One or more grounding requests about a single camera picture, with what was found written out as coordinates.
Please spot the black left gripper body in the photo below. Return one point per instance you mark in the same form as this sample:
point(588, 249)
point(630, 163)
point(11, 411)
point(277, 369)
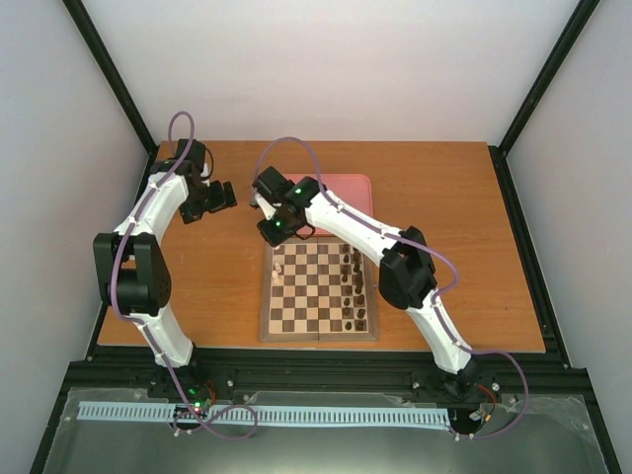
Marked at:
point(204, 200)

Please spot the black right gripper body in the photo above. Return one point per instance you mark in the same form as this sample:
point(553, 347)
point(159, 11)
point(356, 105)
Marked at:
point(281, 232)

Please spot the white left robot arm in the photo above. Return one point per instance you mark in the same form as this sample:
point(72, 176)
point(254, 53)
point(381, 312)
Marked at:
point(132, 273)

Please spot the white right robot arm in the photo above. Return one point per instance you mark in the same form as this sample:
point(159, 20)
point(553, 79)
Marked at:
point(406, 278)

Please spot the wooden chess board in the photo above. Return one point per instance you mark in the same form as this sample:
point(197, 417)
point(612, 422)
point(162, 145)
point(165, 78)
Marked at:
point(307, 304)

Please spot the pink plastic tray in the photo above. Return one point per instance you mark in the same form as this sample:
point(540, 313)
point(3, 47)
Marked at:
point(354, 189)

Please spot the left black corner post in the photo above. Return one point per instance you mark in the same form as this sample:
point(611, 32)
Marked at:
point(99, 51)

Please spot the black corner post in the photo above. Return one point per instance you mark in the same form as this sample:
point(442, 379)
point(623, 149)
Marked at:
point(563, 45)
point(99, 51)

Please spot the light blue slotted cable duct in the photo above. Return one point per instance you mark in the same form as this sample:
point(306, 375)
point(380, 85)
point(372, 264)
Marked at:
point(268, 416)

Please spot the black aluminium frame rail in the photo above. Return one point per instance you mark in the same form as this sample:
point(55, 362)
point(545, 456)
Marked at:
point(235, 373)

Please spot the right black corner post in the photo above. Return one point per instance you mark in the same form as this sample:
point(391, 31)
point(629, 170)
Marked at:
point(563, 45)

